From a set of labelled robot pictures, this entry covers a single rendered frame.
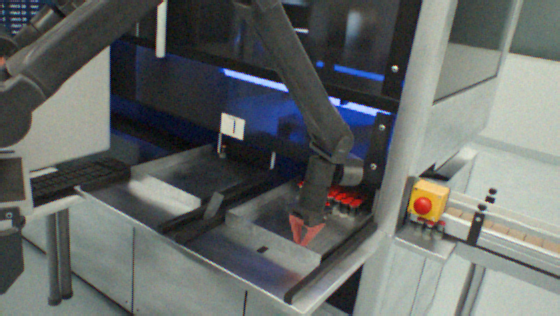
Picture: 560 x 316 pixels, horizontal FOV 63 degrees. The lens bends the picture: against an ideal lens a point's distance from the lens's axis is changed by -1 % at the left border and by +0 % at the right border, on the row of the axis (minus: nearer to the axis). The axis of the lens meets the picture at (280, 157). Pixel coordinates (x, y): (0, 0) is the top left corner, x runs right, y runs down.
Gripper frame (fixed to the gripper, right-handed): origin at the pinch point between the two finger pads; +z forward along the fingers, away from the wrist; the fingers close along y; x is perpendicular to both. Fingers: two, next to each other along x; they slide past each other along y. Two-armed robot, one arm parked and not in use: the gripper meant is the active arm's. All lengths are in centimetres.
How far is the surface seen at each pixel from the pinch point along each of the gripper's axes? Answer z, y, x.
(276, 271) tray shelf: 4.2, -7.1, 0.3
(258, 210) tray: 0.9, 10.9, 18.7
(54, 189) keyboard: 11, -12, 70
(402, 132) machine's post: -27.8, 20.4, -8.3
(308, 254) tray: 0.5, -0.8, -2.8
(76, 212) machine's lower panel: 46, 34, 120
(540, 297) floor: 54, 202, -58
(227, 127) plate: -14, 23, 43
